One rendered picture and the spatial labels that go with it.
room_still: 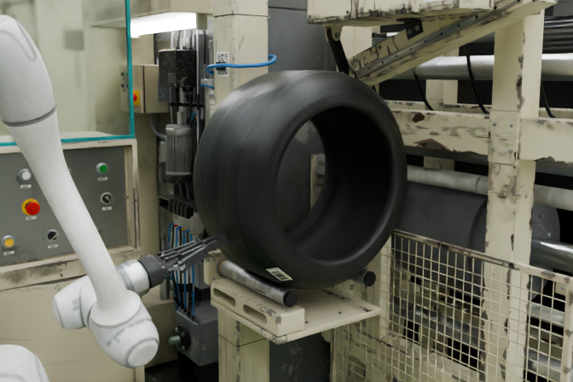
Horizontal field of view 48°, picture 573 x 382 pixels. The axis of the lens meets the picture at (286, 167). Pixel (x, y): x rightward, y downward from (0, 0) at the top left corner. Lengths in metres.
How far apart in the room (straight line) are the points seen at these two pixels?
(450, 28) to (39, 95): 1.08
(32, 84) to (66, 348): 1.18
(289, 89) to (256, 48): 0.40
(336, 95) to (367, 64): 0.41
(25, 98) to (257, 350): 1.24
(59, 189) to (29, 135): 0.13
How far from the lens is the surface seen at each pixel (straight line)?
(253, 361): 2.17
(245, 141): 1.55
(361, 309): 1.90
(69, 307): 1.48
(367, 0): 1.86
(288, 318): 1.70
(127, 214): 2.22
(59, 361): 2.23
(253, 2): 1.98
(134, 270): 1.52
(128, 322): 1.35
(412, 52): 1.90
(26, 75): 1.22
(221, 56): 1.99
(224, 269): 1.92
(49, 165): 1.31
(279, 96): 1.59
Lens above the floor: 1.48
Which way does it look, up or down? 8 degrees down
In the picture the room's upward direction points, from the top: straight up
